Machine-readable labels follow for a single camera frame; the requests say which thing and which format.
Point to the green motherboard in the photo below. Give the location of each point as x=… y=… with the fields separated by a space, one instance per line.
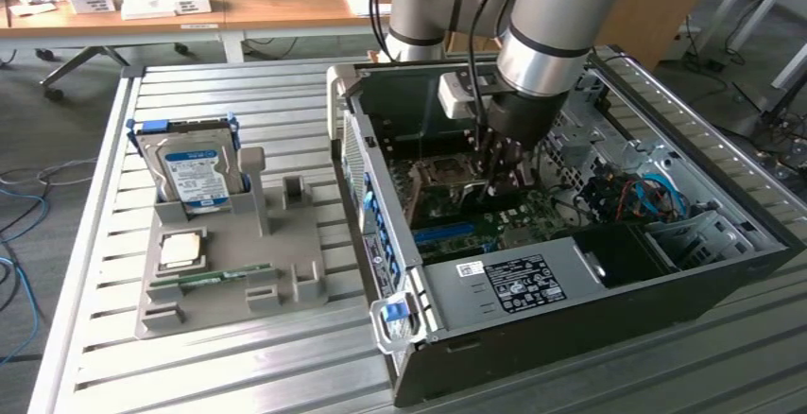
x=453 y=206

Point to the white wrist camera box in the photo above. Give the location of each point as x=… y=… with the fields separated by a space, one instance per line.
x=455 y=95

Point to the CPU chip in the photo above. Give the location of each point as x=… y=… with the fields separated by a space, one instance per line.
x=180 y=248

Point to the white flat box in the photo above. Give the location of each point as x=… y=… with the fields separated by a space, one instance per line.
x=145 y=7

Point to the wooden desk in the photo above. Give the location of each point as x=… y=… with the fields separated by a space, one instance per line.
x=264 y=12

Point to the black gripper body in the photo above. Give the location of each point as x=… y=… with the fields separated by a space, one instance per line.
x=523 y=116

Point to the white table frame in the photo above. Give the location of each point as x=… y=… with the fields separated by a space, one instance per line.
x=756 y=3

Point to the open black PC case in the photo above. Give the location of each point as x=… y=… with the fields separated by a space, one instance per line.
x=567 y=338

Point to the black case fan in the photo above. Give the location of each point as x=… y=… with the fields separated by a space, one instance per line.
x=599 y=196

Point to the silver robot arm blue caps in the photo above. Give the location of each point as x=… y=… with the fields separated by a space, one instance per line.
x=548 y=31

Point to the green RAM stick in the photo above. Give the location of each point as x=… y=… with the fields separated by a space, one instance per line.
x=213 y=276

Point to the blue expansion slot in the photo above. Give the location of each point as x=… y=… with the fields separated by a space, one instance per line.
x=443 y=233

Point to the grey parts rack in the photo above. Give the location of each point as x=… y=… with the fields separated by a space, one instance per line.
x=277 y=263

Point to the CPU socket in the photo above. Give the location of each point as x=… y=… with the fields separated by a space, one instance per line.
x=441 y=173

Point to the grey power supply unit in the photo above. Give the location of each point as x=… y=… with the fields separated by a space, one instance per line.
x=479 y=300

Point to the hard disk blue carrier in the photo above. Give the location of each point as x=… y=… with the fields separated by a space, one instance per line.
x=189 y=173

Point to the metal disk bay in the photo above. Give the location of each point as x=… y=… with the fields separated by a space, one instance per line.
x=705 y=239

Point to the white labelled box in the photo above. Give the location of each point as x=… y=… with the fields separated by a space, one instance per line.
x=191 y=3

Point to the black drive cage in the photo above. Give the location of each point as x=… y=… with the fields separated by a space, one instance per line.
x=620 y=255

